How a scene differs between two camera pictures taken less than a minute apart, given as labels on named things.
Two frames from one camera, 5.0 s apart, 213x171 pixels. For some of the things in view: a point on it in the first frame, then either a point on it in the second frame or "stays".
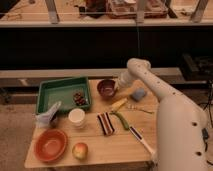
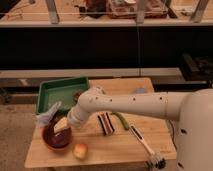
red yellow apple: x=80 y=150 stays
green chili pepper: x=121 y=118 stays
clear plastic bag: x=42 y=120 stays
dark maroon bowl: x=106 y=88 to x=59 y=140
